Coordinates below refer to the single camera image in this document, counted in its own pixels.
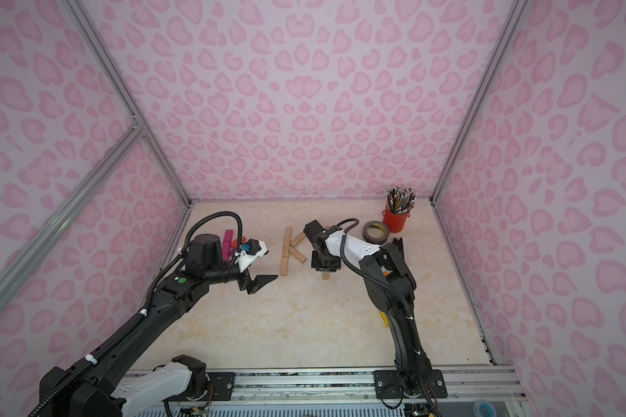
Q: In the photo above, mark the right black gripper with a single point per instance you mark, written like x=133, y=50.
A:
x=324, y=259

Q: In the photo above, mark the red pencil cup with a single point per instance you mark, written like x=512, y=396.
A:
x=395, y=222

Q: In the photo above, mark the black stapler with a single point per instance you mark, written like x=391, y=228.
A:
x=398, y=242

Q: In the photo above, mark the blue round cap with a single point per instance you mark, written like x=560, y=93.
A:
x=484, y=409

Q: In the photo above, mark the bundle of coloured pencils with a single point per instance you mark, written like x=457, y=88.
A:
x=400, y=201

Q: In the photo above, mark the long natural wood block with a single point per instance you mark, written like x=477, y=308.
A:
x=284, y=266

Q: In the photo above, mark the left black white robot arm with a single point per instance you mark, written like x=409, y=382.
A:
x=94, y=385

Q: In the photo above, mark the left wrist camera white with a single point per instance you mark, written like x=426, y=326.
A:
x=249, y=252

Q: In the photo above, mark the grey duct tape roll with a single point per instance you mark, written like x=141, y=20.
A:
x=376, y=232

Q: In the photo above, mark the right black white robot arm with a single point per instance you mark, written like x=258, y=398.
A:
x=391, y=288

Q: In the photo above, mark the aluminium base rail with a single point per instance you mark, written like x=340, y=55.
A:
x=344, y=392

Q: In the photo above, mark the red block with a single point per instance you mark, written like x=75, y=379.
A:
x=235, y=243

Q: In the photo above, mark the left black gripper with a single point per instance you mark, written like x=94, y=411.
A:
x=245, y=281

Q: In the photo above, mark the yellow block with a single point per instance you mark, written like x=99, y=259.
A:
x=385, y=320

